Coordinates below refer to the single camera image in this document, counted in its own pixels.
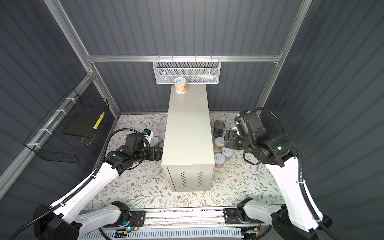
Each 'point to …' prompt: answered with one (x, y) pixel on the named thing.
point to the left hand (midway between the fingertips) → (157, 149)
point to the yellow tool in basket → (99, 121)
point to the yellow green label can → (161, 144)
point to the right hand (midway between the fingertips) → (233, 139)
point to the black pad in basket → (82, 124)
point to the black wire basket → (48, 141)
